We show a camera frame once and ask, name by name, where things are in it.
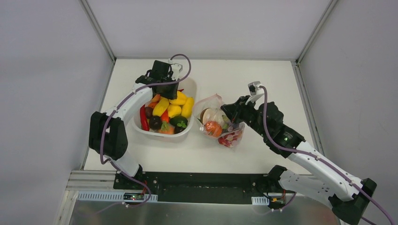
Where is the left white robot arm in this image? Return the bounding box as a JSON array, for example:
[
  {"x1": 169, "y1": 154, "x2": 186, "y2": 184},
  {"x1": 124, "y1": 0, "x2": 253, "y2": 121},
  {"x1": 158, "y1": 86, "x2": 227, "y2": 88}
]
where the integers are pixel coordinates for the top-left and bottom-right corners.
[{"x1": 88, "y1": 60, "x2": 183, "y2": 190}]

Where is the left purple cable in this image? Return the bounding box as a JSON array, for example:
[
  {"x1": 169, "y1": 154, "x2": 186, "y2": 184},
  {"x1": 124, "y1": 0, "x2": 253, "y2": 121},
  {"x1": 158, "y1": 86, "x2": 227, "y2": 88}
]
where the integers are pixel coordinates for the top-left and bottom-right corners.
[{"x1": 99, "y1": 53, "x2": 192, "y2": 209}]

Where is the yellow banana toy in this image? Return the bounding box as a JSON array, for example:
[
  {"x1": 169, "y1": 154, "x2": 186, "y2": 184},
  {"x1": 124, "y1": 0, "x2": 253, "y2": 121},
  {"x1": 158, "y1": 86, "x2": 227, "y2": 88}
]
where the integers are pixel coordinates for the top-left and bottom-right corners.
[{"x1": 152, "y1": 97, "x2": 169, "y2": 117}]

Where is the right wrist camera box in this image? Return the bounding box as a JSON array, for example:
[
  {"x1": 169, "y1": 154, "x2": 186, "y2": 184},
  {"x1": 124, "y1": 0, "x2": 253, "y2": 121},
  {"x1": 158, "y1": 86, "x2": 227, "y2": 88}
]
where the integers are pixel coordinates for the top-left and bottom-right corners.
[{"x1": 245, "y1": 81, "x2": 264, "y2": 105}]

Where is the dark brown fig toy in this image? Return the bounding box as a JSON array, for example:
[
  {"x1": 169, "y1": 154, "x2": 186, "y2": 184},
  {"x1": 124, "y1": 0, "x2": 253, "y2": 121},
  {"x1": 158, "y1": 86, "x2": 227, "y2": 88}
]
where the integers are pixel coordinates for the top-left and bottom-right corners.
[{"x1": 145, "y1": 106, "x2": 153, "y2": 119}]

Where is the yellow bell pepper toy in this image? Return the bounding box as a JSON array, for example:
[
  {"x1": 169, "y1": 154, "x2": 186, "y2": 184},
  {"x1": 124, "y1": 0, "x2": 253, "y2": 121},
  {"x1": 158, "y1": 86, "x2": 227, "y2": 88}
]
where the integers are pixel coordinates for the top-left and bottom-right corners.
[{"x1": 169, "y1": 91, "x2": 187, "y2": 105}]

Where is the red cherry bunch green stem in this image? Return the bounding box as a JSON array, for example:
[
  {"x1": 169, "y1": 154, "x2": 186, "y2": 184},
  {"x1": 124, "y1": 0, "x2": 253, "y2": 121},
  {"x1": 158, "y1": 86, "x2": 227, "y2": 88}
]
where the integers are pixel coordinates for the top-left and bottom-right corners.
[{"x1": 218, "y1": 128, "x2": 244, "y2": 148}]

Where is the purple cable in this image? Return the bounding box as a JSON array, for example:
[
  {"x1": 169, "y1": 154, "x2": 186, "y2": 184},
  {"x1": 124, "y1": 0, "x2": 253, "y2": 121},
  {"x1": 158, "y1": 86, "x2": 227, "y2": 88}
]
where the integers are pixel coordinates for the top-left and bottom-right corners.
[
  {"x1": 260, "y1": 85, "x2": 396, "y2": 225},
  {"x1": 99, "y1": 53, "x2": 192, "y2": 209}
]

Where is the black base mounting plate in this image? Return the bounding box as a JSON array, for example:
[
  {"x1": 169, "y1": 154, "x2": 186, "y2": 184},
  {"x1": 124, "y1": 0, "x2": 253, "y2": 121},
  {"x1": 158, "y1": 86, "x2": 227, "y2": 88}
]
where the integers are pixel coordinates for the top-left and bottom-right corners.
[{"x1": 113, "y1": 171, "x2": 287, "y2": 206}]

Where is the brown mushroom slice toy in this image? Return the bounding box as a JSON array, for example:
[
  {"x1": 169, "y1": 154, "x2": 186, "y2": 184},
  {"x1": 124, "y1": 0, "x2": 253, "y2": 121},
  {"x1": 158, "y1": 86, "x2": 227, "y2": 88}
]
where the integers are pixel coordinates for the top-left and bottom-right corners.
[{"x1": 200, "y1": 108, "x2": 216, "y2": 124}]

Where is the peach toy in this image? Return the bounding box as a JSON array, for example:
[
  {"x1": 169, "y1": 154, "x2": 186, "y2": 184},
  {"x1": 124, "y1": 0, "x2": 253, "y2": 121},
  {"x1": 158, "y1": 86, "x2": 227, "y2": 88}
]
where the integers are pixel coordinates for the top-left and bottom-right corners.
[{"x1": 148, "y1": 94, "x2": 161, "y2": 108}]

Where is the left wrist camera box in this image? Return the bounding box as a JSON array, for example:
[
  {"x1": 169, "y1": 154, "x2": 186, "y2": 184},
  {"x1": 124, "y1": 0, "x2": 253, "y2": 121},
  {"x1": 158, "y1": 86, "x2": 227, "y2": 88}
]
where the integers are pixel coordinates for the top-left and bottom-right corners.
[{"x1": 171, "y1": 63, "x2": 183, "y2": 81}]

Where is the orange pumpkin toy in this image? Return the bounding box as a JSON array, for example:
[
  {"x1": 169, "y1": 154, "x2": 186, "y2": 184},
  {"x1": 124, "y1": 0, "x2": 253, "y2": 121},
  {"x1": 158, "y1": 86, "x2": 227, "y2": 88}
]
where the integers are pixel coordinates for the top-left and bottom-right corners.
[{"x1": 204, "y1": 121, "x2": 222, "y2": 138}]

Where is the red chili pepper toy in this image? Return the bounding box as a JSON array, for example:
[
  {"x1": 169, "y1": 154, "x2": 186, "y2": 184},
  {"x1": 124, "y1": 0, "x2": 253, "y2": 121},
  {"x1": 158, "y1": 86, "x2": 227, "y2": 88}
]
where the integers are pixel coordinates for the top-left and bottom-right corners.
[{"x1": 139, "y1": 105, "x2": 150, "y2": 131}]

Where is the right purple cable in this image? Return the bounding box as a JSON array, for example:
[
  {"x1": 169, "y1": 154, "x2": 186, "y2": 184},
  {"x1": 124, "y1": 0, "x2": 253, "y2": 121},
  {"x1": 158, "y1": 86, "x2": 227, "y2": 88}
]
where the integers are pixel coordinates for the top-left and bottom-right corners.
[{"x1": 260, "y1": 85, "x2": 396, "y2": 225}]

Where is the dark green avocado toy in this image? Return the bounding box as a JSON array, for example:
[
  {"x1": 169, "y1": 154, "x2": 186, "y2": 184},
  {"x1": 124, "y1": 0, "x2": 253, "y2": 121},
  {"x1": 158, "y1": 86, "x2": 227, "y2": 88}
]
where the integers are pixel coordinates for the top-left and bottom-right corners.
[{"x1": 169, "y1": 116, "x2": 188, "y2": 134}]

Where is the clear pink-dotted zip bag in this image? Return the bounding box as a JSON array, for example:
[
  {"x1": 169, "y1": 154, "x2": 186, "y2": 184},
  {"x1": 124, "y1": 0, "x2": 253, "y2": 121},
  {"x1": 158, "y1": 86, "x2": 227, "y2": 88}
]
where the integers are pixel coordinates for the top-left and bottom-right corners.
[{"x1": 192, "y1": 94, "x2": 245, "y2": 149}]

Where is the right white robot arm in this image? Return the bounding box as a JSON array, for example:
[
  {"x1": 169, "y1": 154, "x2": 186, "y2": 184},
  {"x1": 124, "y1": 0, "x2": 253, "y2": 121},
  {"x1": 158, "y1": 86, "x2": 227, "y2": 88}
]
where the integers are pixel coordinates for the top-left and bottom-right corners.
[{"x1": 221, "y1": 96, "x2": 377, "y2": 225}]

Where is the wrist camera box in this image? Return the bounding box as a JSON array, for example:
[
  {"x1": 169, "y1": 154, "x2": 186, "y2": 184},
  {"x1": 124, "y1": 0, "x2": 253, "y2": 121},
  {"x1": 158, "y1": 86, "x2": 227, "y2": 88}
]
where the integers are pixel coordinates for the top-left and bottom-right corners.
[
  {"x1": 245, "y1": 81, "x2": 264, "y2": 105},
  {"x1": 171, "y1": 63, "x2": 183, "y2": 81}
]

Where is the yellow lemon toy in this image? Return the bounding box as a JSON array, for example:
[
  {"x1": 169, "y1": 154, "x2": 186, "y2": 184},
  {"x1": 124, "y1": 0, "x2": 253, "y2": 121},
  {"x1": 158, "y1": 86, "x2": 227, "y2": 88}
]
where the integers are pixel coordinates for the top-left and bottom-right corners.
[{"x1": 167, "y1": 104, "x2": 182, "y2": 118}]

